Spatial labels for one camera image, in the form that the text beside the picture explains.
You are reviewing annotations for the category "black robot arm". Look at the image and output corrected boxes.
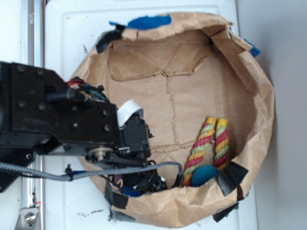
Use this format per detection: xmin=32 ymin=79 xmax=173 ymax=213
xmin=0 ymin=62 xmax=151 ymax=168

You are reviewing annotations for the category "metal corner bracket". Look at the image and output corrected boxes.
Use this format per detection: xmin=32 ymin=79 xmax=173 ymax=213
xmin=14 ymin=207 xmax=41 ymax=230

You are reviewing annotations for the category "blue ball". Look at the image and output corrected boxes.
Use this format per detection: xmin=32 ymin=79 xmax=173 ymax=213
xmin=191 ymin=165 xmax=220 ymax=187

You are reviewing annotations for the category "blue block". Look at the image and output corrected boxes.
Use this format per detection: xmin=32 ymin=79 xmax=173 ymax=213
xmin=122 ymin=188 xmax=142 ymax=197

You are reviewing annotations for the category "aluminium rail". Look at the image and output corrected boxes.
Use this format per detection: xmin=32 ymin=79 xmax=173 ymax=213
xmin=22 ymin=0 xmax=45 ymax=230

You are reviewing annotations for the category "brown paper bag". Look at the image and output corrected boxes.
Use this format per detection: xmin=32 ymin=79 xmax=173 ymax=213
xmin=74 ymin=12 xmax=275 ymax=228

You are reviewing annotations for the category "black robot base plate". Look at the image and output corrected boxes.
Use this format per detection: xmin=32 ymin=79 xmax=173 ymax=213
xmin=0 ymin=148 xmax=35 ymax=193

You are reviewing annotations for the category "multicolour twisted rope toy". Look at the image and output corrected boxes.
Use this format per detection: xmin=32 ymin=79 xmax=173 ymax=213
xmin=183 ymin=116 xmax=229 ymax=186

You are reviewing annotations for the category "white tape strip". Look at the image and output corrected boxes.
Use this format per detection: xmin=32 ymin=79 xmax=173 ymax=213
xmin=117 ymin=100 xmax=144 ymax=129

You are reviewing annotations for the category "grey braided cable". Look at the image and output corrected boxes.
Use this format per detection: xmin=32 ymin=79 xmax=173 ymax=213
xmin=0 ymin=161 xmax=184 ymax=187

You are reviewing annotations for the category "red black wire bundle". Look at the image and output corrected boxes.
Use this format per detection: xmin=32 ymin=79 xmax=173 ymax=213
xmin=67 ymin=76 xmax=109 ymax=104

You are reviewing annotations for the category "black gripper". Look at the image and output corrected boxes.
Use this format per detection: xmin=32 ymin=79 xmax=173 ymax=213
xmin=50 ymin=100 xmax=151 ymax=168

